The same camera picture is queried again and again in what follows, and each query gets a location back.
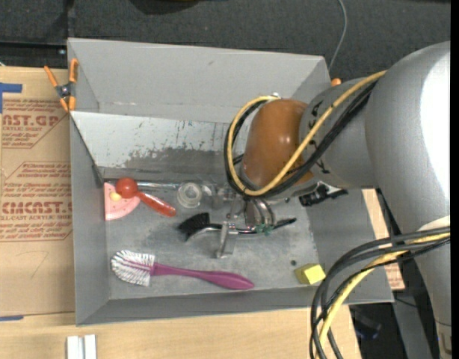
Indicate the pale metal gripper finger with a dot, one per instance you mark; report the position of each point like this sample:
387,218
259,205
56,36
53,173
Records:
221,243
232,239

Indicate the purple and white dish brush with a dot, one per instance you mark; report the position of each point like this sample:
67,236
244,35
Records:
199,274

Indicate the clear glass jar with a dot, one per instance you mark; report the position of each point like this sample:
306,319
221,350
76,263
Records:
189,194

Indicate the yellow sponge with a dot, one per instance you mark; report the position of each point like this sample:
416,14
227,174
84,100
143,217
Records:
311,273

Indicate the pink flat half-round toy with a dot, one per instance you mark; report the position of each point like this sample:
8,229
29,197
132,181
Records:
119,209

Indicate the red plastic scoop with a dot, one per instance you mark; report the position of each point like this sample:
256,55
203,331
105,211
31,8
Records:
126,188

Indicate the grey metal bin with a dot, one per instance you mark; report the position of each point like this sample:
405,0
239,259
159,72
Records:
199,84

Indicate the brown cardboard board red print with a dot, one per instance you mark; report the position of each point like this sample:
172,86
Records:
35,185

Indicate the black cylinder on white bracket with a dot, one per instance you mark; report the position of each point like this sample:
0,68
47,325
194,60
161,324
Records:
314,196

